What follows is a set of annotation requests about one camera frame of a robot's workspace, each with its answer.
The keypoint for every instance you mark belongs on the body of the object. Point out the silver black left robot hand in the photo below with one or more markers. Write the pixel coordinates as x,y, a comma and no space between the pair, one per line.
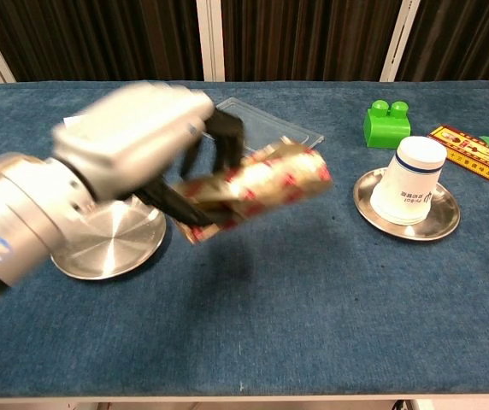
129,136

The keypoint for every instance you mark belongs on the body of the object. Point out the gold red snack bag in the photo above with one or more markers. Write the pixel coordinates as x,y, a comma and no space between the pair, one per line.
278,179

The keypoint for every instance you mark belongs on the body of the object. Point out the white paper cup blue stripe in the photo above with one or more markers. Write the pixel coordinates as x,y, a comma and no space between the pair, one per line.
411,183

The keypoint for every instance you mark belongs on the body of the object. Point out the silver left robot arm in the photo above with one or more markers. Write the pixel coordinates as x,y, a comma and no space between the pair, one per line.
13,213

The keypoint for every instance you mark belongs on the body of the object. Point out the round stainless steel plate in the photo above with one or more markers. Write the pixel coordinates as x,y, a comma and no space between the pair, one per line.
112,252
441,218

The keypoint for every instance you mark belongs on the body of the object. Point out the dark brown pleated curtain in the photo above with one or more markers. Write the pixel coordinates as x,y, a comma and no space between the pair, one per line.
99,38

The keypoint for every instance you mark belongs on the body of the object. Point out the clear plastic lid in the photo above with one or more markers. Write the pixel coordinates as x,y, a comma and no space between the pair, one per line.
278,124

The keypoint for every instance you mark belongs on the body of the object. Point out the blue table cloth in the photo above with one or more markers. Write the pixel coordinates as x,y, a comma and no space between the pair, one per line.
270,307

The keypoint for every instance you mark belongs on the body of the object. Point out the green toy building brick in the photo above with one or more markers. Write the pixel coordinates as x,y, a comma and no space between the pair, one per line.
381,132

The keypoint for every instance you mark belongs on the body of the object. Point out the red yellow cardboard box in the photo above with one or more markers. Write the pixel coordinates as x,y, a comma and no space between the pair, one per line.
471,158

